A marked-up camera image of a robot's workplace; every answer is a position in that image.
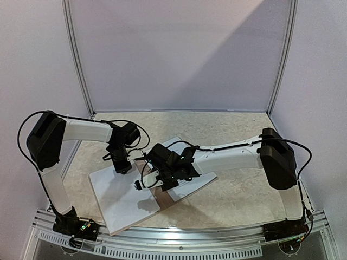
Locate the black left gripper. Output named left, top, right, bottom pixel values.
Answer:
left=110, top=145, right=133, bottom=175

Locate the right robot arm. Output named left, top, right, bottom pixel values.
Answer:
left=136, top=128, right=309, bottom=236

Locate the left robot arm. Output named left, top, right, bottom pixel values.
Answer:
left=23, top=110, right=146, bottom=235

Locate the perforated white cable tray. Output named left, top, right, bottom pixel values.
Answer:
left=32, top=231, right=263, bottom=259

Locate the brown paper folder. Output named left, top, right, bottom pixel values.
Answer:
left=103, top=162, right=186, bottom=236

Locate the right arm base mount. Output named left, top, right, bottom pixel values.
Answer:
left=262, top=217, right=314, bottom=242

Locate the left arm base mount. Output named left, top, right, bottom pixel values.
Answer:
left=53, top=216, right=100, bottom=242

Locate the aluminium front rail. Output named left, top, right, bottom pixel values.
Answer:
left=31, top=208, right=330, bottom=248

